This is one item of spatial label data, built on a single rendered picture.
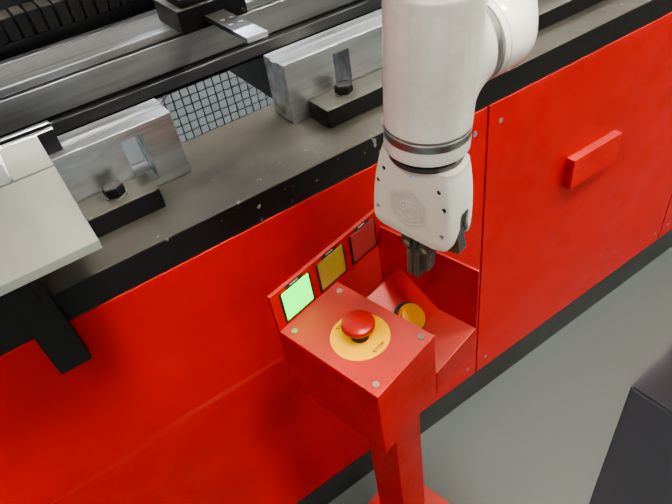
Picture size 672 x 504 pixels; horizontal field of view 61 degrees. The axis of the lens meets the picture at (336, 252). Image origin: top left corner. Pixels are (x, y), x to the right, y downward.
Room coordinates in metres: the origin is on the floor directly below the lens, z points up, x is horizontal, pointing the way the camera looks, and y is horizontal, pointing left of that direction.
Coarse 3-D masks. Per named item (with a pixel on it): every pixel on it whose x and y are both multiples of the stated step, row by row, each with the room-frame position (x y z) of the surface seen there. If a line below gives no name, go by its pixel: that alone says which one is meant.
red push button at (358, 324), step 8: (352, 312) 0.45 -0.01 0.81; (360, 312) 0.45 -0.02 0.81; (368, 312) 0.45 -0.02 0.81; (344, 320) 0.44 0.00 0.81; (352, 320) 0.44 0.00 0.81; (360, 320) 0.44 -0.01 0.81; (368, 320) 0.43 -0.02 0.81; (344, 328) 0.43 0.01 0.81; (352, 328) 0.43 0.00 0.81; (360, 328) 0.42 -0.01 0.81; (368, 328) 0.42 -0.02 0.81; (352, 336) 0.42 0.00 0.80; (360, 336) 0.42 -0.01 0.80; (368, 336) 0.43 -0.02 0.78
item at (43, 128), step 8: (32, 128) 0.67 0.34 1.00; (40, 128) 0.67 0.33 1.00; (48, 128) 0.66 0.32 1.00; (8, 136) 0.66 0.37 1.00; (16, 136) 0.66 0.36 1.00; (24, 136) 0.65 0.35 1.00; (32, 136) 0.65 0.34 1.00; (40, 136) 0.65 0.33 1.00; (48, 136) 0.66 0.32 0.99; (56, 136) 0.66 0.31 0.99; (0, 144) 0.65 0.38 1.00; (8, 144) 0.64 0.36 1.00; (48, 144) 0.65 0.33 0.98; (56, 144) 0.66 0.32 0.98; (48, 152) 0.65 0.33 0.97
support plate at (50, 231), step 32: (32, 160) 0.59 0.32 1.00; (0, 192) 0.53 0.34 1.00; (32, 192) 0.52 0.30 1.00; (64, 192) 0.51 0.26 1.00; (0, 224) 0.47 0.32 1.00; (32, 224) 0.46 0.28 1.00; (64, 224) 0.45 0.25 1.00; (0, 256) 0.42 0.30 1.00; (32, 256) 0.41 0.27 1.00; (64, 256) 0.40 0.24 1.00; (0, 288) 0.38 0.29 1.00
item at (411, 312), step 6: (402, 306) 0.51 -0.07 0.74; (408, 306) 0.51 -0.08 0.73; (414, 306) 0.51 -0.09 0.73; (402, 312) 0.50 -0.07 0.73; (408, 312) 0.50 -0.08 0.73; (414, 312) 0.50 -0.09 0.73; (420, 312) 0.51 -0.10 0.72; (408, 318) 0.50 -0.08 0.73; (414, 318) 0.50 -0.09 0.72; (420, 318) 0.50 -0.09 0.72; (414, 324) 0.49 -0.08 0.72; (420, 324) 0.49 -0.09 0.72
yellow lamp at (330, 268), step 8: (328, 256) 0.53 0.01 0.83; (336, 256) 0.54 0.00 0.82; (320, 264) 0.52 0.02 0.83; (328, 264) 0.53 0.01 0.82; (336, 264) 0.53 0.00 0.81; (344, 264) 0.54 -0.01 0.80; (320, 272) 0.52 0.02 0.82; (328, 272) 0.52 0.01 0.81; (336, 272) 0.53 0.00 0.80; (320, 280) 0.52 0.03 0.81; (328, 280) 0.52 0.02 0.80
